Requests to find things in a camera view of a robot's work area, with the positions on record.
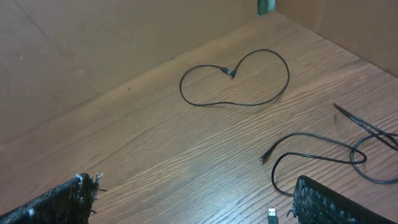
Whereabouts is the short black usb cable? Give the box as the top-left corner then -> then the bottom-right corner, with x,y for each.
179,49 -> 291,107

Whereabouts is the long black usb cable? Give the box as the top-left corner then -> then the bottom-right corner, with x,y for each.
260,103 -> 398,224

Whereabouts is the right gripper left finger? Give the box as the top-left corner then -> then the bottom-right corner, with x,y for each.
1,173 -> 100,224

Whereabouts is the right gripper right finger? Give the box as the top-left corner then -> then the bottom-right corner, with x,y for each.
290,175 -> 395,224

